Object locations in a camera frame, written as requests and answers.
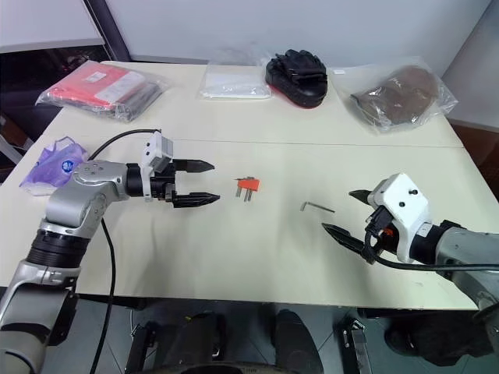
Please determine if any purple plastic bag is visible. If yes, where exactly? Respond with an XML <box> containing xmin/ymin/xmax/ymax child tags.
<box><xmin>18</xmin><ymin>135</ymin><xmax>91</xmax><ymax>196</ymax></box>

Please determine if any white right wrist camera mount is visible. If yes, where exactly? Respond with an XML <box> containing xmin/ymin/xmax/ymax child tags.
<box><xmin>366</xmin><ymin>173</ymin><xmax>430</xmax><ymax>264</ymax></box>

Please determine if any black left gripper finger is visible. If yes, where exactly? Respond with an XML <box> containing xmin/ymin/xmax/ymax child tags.
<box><xmin>171</xmin><ymin>191</ymin><xmax>222</xmax><ymax>210</ymax></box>
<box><xmin>182</xmin><ymin>158</ymin><xmax>216</xmax><ymax>174</ymax></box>

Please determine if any dark bulky shape under table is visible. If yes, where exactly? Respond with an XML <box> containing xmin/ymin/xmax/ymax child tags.
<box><xmin>384</xmin><ymin>306</ymin><xmax>499</xmax><ymax>369</ymax></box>

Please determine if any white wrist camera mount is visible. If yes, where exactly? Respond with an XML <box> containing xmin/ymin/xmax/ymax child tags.
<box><xmin>366</xmin><ymin>173</ymin><xmax>430</xmax><ymax>264</ymax></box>
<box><xmin>140</xmin><ymin>131</ymin><xmax>175</xmax><ymax>203</ymax></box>

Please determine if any small metal hex key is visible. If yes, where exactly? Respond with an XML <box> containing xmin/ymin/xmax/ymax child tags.
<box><xmin>301</xmin><ymin>199</ymin><xmax>337</xmax><ymax>214</ymax></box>

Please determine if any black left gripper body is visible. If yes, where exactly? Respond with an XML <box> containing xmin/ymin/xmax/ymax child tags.
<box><xmin>149</xmin><ymin>157</ymin><xmax>187</xmax><ymax>204</ymax></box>

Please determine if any black narrow bracket under table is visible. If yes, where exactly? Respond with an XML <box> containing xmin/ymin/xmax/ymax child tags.
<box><xmin>341</xmin><ymin>316</ymin><xmax>372</xmax><ymax>374</ymax></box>

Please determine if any brown item in clear bag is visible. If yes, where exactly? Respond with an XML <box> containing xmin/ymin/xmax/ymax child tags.
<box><xmin>337</xmin><ymin>55</ymin><xmax>459</xmax><ymax>136</ymax></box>

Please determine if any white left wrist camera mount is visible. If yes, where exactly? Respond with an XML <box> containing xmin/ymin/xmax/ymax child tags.
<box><xmin>140</xmin><ymin>131</ymin><xmax>175</xmax><ymax>203</ymax></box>

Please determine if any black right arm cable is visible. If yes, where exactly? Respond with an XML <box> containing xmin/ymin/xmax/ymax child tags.
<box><xmin>363</xmin><ymin>228</ymin><xmax>499</xmax><ymax>272</ymax></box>

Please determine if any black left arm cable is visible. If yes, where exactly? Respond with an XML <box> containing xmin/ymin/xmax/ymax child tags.
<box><xmin>87</xmin><ymin>128</ymin><xmax>163</xmax><ymax>374</ymax></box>

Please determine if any dark vertical post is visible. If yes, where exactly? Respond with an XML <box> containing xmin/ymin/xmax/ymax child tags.
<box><xmin>101</xmin><ymin>0</ymin><xmax>133</xmax><ymax>63</ymax></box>

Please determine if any white plastic bag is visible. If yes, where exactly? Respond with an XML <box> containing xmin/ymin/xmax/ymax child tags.
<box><xmin>196</xmin><ymin>61</ymin><xmax>273</xmax><ymax>103</ymax></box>

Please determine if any small red bit holder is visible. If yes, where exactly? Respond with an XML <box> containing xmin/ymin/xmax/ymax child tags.
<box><xmin>236</xmin><ymin>178</ymin><xmax>262</xmax><ymax>193</ymax></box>

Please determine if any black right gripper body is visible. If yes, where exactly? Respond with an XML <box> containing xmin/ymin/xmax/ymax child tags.
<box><xmin>363</xmin><ymin>206</ymin><xmax>399</xmax><ymax>265</ymax></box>

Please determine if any dark rounded shape under table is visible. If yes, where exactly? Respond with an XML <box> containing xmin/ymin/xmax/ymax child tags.
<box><xmin>272</xmin><ymin>309</ymin><xmax>325</xmax><ymax>374</ymax></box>

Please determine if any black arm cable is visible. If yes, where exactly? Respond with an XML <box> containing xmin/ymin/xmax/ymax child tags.
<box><xmin>87</xmin><ymin>128</ymin><xmax>163</xmax><ymax>374</ymax></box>
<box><xmin>363</xmin><ymin>228</ymin><xmax>499</xmax><ymax>272</ymax></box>

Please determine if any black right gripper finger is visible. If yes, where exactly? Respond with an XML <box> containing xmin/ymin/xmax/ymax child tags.
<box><xmin>348</xmin><ymin>189</ymin><xmax>375</xmax><ymax>205</ymax></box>
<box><xmin>320</xmin><ymin>222</ymin><xmax>367</xmax><ymax>259</ymax></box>

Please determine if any red package in clear bag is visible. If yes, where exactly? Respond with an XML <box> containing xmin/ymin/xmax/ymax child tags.
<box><xmin>34</xmin><ymin>61</ymin><xmax>172</xmax><ymax>125</ymax></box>

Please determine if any black boxing pad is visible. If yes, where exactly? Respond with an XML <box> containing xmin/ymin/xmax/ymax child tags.
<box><xmin>264</xmin><ymin>48</ymin><xmax>328</xmax><ymax>108</ymax></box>

